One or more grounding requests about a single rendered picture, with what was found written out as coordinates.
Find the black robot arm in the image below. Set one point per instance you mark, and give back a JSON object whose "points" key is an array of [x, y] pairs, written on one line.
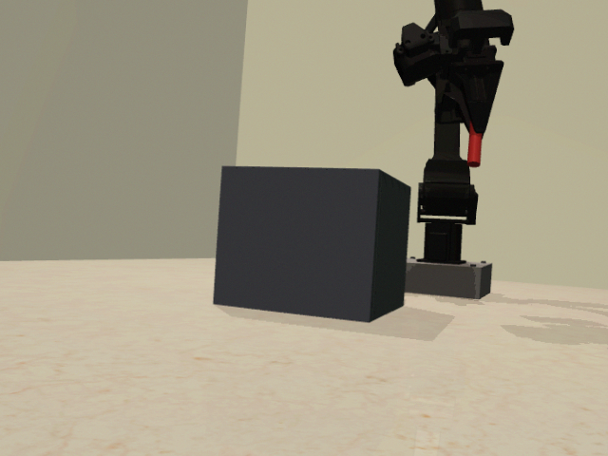
{"points": [[446, 188]]}

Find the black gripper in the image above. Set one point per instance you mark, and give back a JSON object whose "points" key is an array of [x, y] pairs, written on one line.
{"points": [[473, 73]]}

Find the red peg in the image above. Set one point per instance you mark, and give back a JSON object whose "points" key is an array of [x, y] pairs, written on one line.
{"points": [[474, 148]]}

